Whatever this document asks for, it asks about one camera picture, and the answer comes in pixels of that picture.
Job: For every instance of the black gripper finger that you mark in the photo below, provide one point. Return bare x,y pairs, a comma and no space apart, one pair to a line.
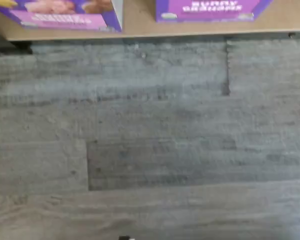
126,238

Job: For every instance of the purple box pink patch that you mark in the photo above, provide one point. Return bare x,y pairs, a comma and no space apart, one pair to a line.
65,17

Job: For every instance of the wooden shelf board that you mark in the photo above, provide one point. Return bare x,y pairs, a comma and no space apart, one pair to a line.
140,27

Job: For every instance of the black metal shelf rack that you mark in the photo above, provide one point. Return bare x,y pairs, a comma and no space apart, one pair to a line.
12,46

